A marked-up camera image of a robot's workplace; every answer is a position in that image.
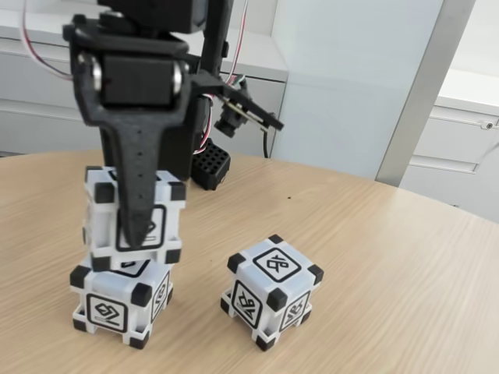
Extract grey metal pillar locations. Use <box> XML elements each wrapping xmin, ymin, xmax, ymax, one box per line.
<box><xmin>374</xmin><ymin>0</ymin><xmax>479</xmax><ymax>189</ymax></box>

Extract long white cabinet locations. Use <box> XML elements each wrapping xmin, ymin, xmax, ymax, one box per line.
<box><xmin>0</xmin><ymin>0</ymin><xmax>289</xmax><ymax>160</ymax></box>

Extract white cube with lightning symbol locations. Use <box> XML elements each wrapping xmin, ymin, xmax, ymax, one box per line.
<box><xmin>81</xmin><ymin>166</ymin><xmax>188</xmax><ymax>273</ymax></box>

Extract white cube with letter symbol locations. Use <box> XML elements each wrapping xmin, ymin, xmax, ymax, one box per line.
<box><xmin>220</xmin><ymin>233</ymin><xmax>325</xmax><ymax>342</ymax></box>

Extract white drawer cabinet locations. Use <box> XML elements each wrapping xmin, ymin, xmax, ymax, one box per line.
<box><xmin>401</xmin><ymin>65</ymin><xmax>499</xmax><ymax>225</ymax></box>

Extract white cube with house symbol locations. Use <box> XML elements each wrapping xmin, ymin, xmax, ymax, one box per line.
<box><xmin>69</xmin><ymin>256</ymin><xmax>175</xmax><ymax>351</ymax></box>

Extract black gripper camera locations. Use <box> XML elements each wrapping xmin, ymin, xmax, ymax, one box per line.
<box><xmin>213</xmin><ymin>79</ymin><xmax>285</xmax><ymax>138</ymax></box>

